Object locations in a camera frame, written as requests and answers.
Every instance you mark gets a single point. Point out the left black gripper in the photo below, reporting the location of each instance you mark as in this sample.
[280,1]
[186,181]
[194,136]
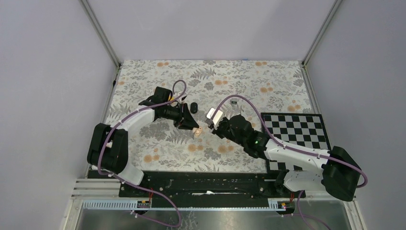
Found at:
[186,120]

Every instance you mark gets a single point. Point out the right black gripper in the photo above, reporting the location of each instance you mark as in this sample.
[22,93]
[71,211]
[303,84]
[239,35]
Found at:
[215,130]

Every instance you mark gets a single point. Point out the pink round small object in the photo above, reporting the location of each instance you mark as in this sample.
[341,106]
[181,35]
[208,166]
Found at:
[197,131]

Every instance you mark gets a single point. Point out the black earbud charging case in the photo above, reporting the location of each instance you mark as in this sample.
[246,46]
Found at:
[194,108]

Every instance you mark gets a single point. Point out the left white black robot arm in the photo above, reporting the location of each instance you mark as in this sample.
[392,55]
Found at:
[109,146]

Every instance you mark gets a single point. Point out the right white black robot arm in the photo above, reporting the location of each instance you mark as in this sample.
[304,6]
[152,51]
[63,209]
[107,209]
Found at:
[333,171]

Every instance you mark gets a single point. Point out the floral patterned table mat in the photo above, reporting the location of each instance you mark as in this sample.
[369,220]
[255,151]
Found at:
[256,85]

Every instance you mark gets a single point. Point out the black white checkerboard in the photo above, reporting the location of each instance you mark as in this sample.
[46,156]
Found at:
[307,130]

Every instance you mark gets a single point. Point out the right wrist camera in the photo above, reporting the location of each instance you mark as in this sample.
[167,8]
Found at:
[214,117]

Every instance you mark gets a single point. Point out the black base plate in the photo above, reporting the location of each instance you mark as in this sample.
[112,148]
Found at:
[218,189]

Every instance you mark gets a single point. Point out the left aluminium frame post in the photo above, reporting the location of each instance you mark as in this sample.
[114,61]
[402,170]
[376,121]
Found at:
[100,32]

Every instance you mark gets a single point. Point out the aluminium frame post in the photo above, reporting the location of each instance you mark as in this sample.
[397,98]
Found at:
[100,32]
[330,16]

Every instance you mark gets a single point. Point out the right aluminium frame post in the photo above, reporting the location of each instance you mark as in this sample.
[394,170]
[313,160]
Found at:
[330,16]

